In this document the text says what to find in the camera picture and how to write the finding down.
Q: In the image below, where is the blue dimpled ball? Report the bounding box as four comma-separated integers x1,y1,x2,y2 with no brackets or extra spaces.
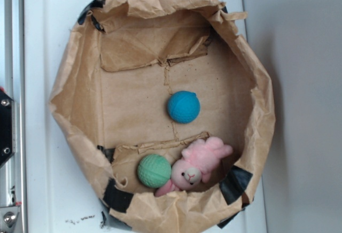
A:
167,91,200,123

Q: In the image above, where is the green dimpled ball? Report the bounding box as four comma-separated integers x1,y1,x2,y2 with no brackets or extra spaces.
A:
137,154,172,189

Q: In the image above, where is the pink plush lamb toy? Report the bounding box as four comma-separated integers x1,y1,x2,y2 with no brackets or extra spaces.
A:
154,137,233,197

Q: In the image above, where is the brown paper bag bin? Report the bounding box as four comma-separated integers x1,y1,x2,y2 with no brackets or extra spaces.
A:
49,0,275,232

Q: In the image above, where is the black bracket with screws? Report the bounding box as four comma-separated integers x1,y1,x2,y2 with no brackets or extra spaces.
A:
0,88,13,167

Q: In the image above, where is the metal rail frame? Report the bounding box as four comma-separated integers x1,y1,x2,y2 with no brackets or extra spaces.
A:
1,0,28,232

